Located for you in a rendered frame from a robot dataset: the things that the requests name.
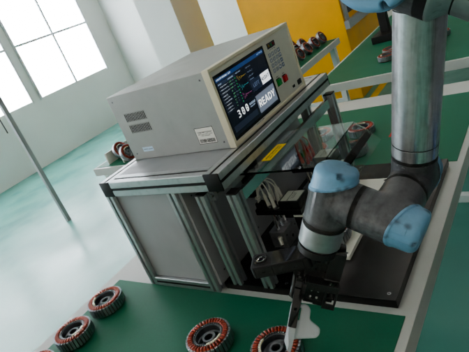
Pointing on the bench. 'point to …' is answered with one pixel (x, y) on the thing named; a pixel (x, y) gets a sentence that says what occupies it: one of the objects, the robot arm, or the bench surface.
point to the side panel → (165, 241)
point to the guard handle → (357, 147)
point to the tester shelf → (228, 166)
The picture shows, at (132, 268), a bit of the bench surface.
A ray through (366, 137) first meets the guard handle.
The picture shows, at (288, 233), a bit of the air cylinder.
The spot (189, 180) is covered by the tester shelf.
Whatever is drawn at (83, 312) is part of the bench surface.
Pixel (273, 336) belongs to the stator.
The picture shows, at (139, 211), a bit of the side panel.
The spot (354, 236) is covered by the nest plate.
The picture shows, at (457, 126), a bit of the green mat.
